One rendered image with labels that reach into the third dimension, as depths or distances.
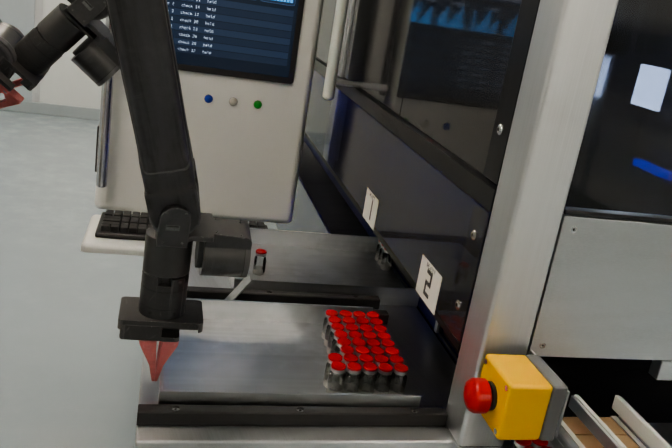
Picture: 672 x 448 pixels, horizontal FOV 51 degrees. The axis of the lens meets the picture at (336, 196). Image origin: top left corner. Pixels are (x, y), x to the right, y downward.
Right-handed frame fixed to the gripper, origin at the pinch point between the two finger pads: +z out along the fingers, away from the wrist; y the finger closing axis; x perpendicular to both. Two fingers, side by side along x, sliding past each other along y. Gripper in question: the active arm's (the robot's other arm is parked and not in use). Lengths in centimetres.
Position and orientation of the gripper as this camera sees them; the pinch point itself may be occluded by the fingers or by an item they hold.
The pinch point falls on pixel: (155, 373)
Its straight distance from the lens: 96.8
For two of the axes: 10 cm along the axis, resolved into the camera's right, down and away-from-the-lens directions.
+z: -1.7, 9.5, 2.8
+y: 9.6, 0.9, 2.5
